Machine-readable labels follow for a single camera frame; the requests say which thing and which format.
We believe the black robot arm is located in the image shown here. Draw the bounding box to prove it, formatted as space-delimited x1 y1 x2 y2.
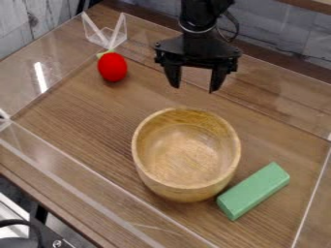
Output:
153 0 241 92

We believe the black table leg frame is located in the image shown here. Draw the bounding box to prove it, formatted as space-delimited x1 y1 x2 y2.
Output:
29 202 77 248

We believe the green rectangular block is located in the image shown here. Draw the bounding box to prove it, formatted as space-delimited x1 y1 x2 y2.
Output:
216 162 291 221

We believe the red plush strawberry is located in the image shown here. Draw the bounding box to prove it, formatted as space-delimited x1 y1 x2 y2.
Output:
97 50 128 82

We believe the brown wooden bowl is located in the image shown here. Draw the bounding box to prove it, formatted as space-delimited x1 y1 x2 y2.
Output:
131 108 241 202

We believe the black cable lower left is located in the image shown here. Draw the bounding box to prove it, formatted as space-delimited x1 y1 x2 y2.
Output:
0 219 44 248

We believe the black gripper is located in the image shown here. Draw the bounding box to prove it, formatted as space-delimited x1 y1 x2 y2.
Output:
153 30 241 92

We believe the clear acrylic corner bracket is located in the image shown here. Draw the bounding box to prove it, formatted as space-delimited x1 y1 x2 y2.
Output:
81 12 127 50

